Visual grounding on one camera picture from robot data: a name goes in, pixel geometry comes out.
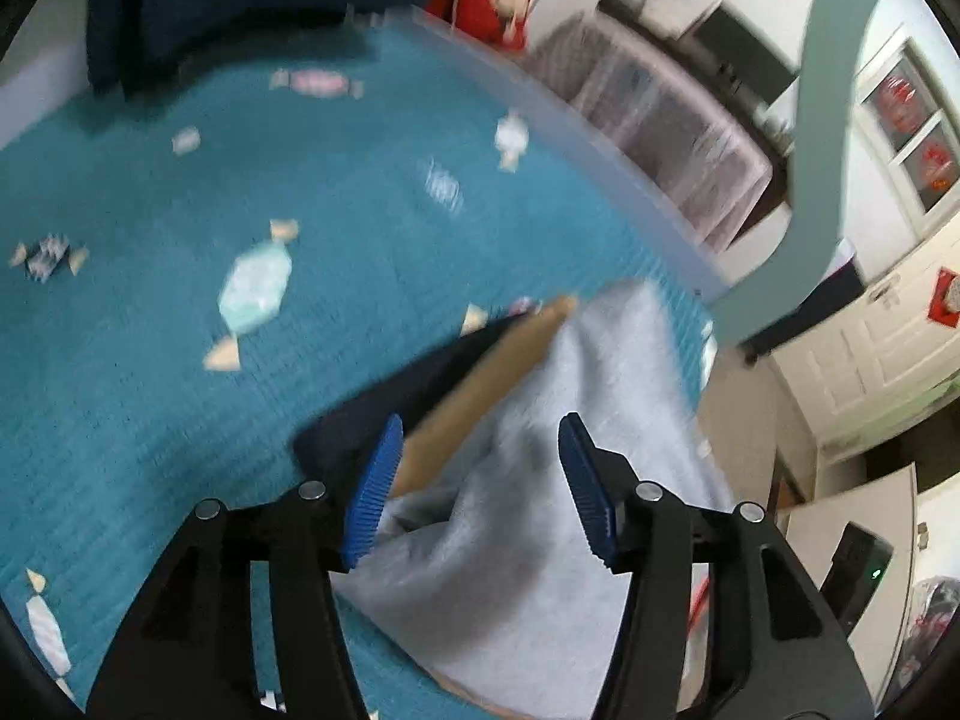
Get grey navy sweatshirt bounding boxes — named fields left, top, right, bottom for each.
left=293, top=280, right=732, bottom=718

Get white panelled door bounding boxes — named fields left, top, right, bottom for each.
left=773, top=220, right=958, bottom=460

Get teal quilted bedspread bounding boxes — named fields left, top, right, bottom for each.
left=2, top=28, right=709, bottom=699

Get beige folded trousers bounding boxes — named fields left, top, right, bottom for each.
left=389, top=296, right=578, bottom=497

